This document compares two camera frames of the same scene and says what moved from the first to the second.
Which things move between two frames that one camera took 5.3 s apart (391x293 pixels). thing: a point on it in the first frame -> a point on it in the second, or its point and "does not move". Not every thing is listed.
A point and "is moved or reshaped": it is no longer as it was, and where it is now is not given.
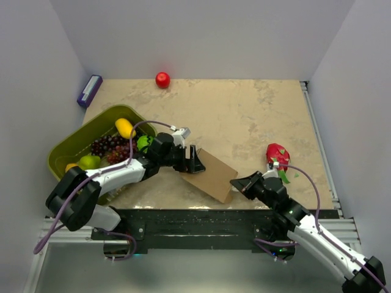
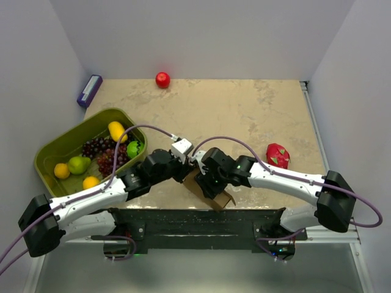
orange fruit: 68,166 -> 62,171
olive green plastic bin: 79,144 is moved or reshaped
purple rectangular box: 89,90 does not move
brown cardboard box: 215,179 is moved or reshaped
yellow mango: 124,128 -> 116,130
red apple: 162,80 does not move
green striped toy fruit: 143,143 -> 134,148
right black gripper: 244,184 -> 209,188
